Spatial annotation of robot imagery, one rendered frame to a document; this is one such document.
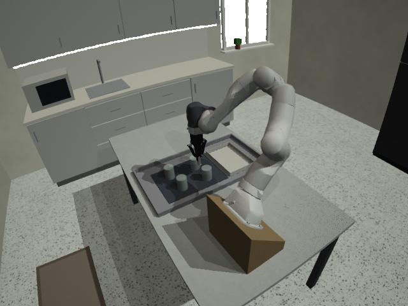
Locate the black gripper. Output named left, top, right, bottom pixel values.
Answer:
left=187, top=134, right=207, bottom=166

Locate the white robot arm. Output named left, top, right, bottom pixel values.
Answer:
left=186, top=66, right=296, bottom=230

